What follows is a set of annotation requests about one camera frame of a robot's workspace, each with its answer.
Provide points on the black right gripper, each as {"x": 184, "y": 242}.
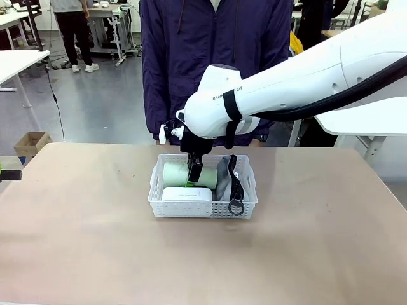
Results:
{"x": 195, "y": 144}

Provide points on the light green cup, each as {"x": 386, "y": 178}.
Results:
{"x": 175, "y": 174}

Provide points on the white rectangular box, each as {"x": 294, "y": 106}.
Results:
{"x": 187, "y": 193}

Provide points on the grey Campus pencil case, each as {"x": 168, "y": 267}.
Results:
{"x": 222, "y": 184}

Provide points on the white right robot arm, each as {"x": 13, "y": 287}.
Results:
{"x": 286, "y": 85}

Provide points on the white perforated plastic basket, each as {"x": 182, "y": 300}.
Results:
{"x": 190, "y": 211}

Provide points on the person's left hand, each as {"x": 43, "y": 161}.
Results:
{"x": 257, "y": 142}

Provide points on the small cardboard box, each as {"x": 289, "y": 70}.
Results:
{"x": 35, "y": 143}

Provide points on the black wristwatch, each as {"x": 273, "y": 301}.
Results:
{"x": 263, "y": 137}

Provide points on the person in purple jacket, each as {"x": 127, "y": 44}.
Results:
{"x": 178, "y": 63}

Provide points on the black stand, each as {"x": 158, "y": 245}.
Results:
{"x": 36, "y": 31}

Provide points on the person in black trousers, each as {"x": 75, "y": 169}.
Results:
{"x": 71, "y": 28}

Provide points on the yellow bag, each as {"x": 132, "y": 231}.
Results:
{"x": 297, "y": 44}

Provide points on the white desk with metal legs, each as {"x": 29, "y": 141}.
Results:
{"x": 101, "y": 14}

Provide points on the person in black clothes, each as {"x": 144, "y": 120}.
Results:
{"x": 314, "y": 22}

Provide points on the wooden table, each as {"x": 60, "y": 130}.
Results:
{"x": 329, "y": 33}

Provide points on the black pole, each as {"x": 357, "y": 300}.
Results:
{"x": 357, "y": 11}

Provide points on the large cardboard box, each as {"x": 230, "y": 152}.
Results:
{"x": 376, "y": 12}

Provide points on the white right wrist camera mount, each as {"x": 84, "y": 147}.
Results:
{"x": 162, "y": 133}

